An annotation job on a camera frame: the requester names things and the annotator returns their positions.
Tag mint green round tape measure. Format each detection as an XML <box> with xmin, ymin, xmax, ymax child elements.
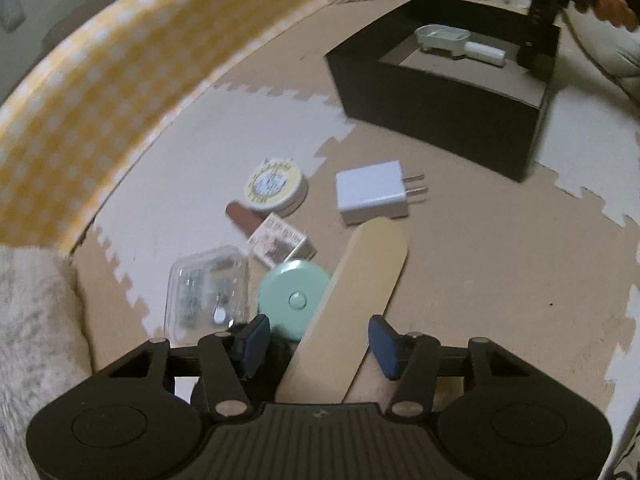
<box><xmin>256</xmin><ymin>260</ymin><xmax>331</xmax><ymax>341</ymax></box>

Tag wooden stick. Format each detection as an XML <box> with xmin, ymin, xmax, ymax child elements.
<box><xmin>276</xmin><ymin>218</ymin><xmax>408</xmax><ymax>404</ymax></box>

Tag black cardboard box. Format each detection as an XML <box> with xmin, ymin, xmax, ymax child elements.
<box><xmin>326</xmin><ymin>0</ymin><xmax>561</xmax><ymax>182</ymax></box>

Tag white usb wall charger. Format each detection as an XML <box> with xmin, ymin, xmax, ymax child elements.
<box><xmin>335</xmin><ymin>160</ymin><xmax>428</xmax><ymax>226</ymax></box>

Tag clear plastic parts case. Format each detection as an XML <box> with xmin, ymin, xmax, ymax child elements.
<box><xmin>164</xmin><ymin>246</ymin><xmax>250</xmax><ymax>346</ymax></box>

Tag small printed cardboard box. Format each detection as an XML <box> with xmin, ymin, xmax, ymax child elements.
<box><xmin>248</xmin><ymin>214</ymin><xmax>317</xmax><ymax>269</ymax></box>

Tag brown leather strip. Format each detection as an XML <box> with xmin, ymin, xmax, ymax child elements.
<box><xmin>224</xmin><ymin>200</ymin><xmax>264</xmax><ymax>238</ymax></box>

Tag round yellow label tin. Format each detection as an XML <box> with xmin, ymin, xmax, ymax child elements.
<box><xmin>244</xmin><ymin>157</ymin><xmax>309</xmax><ymax>217</ymax></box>

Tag fluffy grey rug left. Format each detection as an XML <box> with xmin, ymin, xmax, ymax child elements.
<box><xmin>1</xmin><ymin>246</ymin><xmax>91</xmax><ymax>479</ymax></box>

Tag yellow checkered fabric sofa edge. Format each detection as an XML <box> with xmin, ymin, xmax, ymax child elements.
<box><xmin>1</xmin><ymin>0</ymin><xmax>326</xmax><ymax>252</ymax></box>

